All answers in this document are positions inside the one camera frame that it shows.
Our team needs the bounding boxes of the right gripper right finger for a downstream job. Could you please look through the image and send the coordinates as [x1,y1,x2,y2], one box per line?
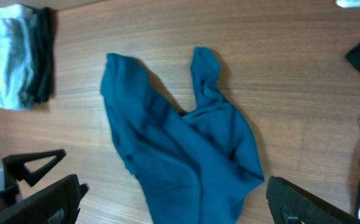
[265,176,360,224]

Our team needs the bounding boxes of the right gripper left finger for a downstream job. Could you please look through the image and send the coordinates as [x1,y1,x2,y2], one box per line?
[0,174,89,224]

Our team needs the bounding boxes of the blue t-shirt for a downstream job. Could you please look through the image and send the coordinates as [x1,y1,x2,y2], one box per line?
[101,47,264,223]

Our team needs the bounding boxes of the folded black garment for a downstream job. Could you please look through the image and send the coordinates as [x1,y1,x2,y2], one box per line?
[27,7,54,103]

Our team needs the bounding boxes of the folded light blue jeans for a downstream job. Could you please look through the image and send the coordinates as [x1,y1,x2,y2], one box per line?
[0,4,36,110]

